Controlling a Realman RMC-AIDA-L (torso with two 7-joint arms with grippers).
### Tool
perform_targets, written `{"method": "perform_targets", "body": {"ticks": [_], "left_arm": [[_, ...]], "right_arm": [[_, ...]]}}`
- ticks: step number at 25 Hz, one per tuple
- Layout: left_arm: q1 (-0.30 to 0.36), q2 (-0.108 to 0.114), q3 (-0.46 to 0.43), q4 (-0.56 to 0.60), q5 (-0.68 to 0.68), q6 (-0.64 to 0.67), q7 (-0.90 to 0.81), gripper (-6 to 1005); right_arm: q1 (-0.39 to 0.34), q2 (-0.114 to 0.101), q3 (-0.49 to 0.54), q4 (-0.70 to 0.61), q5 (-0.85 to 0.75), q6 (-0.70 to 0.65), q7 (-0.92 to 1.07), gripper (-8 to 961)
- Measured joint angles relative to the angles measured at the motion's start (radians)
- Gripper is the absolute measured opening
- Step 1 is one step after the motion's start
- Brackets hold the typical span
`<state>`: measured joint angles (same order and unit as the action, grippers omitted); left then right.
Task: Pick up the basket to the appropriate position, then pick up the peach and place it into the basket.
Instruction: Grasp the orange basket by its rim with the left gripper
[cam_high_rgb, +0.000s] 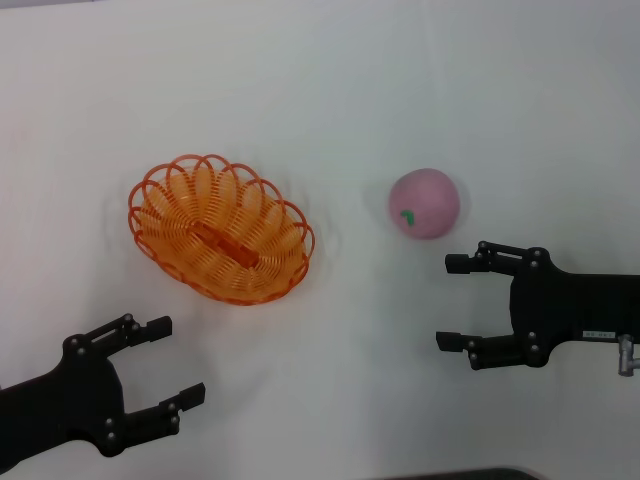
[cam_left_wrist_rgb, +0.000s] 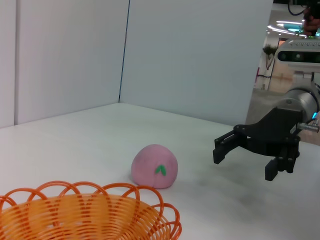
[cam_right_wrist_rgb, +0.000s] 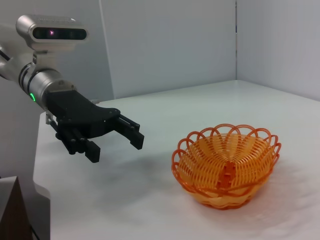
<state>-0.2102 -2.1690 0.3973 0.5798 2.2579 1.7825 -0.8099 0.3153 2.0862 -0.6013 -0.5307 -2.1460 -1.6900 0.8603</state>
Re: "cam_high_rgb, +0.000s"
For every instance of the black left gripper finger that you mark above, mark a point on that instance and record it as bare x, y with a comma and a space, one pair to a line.
127, 332
150, 420

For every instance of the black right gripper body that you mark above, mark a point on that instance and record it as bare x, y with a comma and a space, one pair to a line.
560, 307

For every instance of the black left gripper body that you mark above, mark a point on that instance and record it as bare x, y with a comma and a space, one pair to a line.
85, 390

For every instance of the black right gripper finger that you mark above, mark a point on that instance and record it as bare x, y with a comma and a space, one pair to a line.
500, 262
500, 350

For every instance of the pink toy peach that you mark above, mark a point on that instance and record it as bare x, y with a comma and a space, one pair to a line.
425, 200

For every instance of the orange plastic woven basket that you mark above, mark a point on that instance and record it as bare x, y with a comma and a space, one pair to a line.
226, 246

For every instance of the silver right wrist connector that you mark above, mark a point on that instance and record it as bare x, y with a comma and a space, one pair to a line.
624, 357

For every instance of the dark robot torso edge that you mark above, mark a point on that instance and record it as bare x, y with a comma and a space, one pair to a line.
460, 475

